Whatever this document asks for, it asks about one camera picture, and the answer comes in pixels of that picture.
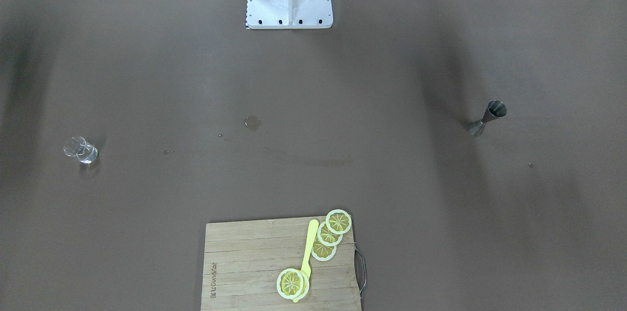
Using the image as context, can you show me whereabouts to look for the steel double jigger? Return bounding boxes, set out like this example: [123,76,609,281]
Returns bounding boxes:
[467,100,507,137]

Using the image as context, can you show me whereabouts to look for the clear shot glass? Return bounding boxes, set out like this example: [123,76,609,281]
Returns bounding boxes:
[63,136,98,165]

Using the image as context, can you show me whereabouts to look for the lemon slice at board corner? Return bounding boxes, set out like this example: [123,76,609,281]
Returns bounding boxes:
[325,209,352,235]

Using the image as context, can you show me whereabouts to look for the lemon slice in row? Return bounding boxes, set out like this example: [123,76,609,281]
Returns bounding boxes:
[316,222,343,248]
[312,239,338,262]

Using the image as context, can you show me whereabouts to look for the yellow plastic spoon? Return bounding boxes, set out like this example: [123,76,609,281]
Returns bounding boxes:
[292,219,319,303]

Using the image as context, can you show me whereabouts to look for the bamboo cutting board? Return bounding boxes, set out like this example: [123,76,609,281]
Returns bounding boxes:
[200,217,362,311]

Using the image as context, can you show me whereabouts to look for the lemon slice on spoon bowl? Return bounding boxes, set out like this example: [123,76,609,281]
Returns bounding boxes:
[276,268,311,303]

